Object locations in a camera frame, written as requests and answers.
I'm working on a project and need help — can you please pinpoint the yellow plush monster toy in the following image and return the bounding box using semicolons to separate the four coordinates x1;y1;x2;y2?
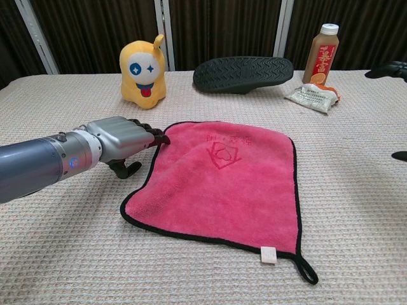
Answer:
119;34;167;111

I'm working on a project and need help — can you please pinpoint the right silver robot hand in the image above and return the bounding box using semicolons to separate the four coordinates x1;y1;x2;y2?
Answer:
364;60;407;163

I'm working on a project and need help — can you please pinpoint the pink towel with black trim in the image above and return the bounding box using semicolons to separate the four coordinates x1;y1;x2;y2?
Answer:
120;119;319;285

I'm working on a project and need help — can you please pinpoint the dark pleated curtain panel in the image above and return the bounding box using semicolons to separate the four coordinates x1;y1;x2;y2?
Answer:
168;0;284;71
284;0;407;71
30;0;160;74
0;0;48;92

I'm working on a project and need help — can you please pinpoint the brown juice bottle red label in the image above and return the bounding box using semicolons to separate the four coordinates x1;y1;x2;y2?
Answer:
302;23;340;86

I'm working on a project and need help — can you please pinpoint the white and orange snack packet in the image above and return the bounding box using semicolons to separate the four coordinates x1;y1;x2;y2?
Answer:
284;83;342;116

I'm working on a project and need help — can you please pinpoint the black slipper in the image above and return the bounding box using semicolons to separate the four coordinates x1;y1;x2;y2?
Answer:
193;56;294;95

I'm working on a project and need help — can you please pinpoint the white partition post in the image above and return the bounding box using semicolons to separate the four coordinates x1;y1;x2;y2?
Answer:
15;0;60;75
153;0;176;72
273;0;295;60

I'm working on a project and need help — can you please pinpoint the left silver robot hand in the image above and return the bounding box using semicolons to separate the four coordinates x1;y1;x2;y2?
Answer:
85;116;171;179

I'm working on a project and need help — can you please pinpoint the beige woven tablecloth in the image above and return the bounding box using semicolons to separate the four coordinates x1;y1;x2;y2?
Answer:
0;69;407;305

